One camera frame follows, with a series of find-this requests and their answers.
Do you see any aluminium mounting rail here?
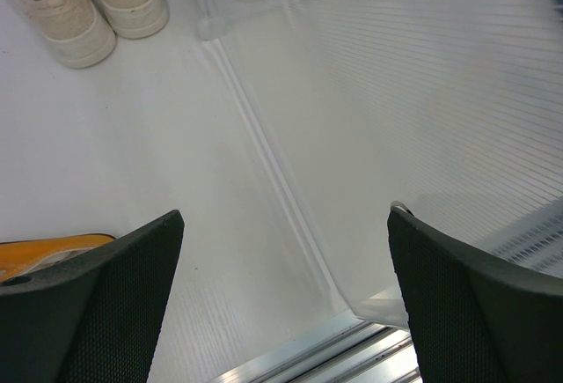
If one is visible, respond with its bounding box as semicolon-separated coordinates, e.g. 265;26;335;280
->
214;312;422;383

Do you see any white plastic shoe cabinet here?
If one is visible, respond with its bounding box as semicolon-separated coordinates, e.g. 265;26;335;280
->
184;0;238;41

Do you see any orange sneaker upper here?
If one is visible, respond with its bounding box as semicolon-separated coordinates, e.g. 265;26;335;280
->
1;233;115;283

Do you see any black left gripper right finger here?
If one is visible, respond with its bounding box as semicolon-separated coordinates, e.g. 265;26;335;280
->
387;205;562;382

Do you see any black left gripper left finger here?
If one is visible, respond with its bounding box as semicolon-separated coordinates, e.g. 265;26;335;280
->
1;210;184;382

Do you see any clear cabinet door panel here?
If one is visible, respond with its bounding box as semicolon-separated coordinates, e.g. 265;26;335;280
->
222;0;562;326

